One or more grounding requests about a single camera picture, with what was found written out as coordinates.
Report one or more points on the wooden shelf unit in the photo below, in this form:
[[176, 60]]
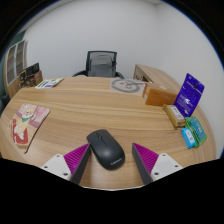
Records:
[[15, 63]]

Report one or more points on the black computer mouse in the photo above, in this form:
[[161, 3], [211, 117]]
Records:
[[106, 150]]

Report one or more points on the black mesh office chair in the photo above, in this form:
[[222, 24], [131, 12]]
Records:
[[87, 63]]

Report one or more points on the orange-brown cardboard box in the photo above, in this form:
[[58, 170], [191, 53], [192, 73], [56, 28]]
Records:
[[158, 96]]

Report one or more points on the narrow brown cardboard box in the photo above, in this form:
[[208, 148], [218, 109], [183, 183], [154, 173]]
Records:
[[22, 80]]

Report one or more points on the small yellow-brown box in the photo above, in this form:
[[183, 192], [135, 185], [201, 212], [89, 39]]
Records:
[[174, 115]]

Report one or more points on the green packet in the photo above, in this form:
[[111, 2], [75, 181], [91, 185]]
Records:
[[198, 130]]

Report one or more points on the brown printed cardboard box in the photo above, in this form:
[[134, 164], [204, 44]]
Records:
[[35, 81]]

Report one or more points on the cartoon dog print mouse pad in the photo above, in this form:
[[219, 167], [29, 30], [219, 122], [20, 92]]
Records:
[[28, 121]]

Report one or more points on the grey backpack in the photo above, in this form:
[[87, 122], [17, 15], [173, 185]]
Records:
[[102, 66]]

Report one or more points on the purple card package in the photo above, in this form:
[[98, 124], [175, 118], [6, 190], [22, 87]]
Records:
[[189, 95]]

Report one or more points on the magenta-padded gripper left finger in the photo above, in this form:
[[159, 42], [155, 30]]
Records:
[[76, 160]]

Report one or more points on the wooden side desk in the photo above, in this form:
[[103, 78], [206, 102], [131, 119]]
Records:
[[156, 74]]

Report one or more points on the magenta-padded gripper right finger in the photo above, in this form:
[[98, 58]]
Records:
[[148, 160]]

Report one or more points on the small blue packet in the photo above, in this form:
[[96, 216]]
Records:
[[188, 137]]

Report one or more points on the white green purple leaflet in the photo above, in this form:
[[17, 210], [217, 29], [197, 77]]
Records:
[[49, 83]]

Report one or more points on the black box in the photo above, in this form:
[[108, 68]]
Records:
[[32, 69]]

